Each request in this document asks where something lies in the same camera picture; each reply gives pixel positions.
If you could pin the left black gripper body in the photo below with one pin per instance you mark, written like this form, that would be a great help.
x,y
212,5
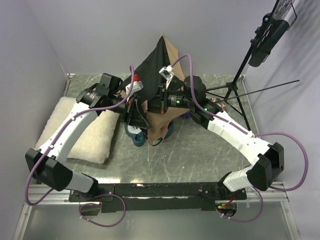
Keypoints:
x,y
128,110

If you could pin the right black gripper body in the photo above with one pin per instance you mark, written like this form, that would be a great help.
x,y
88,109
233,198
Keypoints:
x,y
163,99

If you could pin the tan fabric pet tent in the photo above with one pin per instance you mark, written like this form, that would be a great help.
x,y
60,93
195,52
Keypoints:
x,y
163,55

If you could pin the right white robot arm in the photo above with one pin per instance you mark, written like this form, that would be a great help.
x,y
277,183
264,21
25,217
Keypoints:
x,y
266,160

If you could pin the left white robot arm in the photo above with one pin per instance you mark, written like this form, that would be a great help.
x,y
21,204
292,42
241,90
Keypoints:
x,y
47,163

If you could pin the teal pet feeder stand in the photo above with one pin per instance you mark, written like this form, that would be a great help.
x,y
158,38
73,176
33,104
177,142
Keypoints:
x,y
139,138

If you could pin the purple pet brush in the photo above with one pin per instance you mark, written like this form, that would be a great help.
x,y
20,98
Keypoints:
x,y
187,115

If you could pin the steel pet bowl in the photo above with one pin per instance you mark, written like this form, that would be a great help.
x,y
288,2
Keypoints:
x,y
222,104

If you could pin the white fluffy cushion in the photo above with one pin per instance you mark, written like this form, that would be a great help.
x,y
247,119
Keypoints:
x,y
95,142

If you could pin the black tripod stand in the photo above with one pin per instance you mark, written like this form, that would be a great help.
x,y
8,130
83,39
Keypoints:
x,y
232,87

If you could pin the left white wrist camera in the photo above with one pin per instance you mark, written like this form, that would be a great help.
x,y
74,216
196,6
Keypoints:
x,y
137,84

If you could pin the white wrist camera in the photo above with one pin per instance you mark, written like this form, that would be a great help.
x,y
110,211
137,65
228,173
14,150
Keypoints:
x,y
137,84
167,73

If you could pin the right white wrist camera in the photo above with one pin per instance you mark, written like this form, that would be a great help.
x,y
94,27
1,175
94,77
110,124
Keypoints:
x,y
167,73

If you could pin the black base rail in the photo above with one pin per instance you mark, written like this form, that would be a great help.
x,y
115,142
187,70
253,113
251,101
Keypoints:
x,y
160,196

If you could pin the aluminium frame rail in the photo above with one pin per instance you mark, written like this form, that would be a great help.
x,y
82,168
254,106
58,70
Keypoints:
x,y
37,191

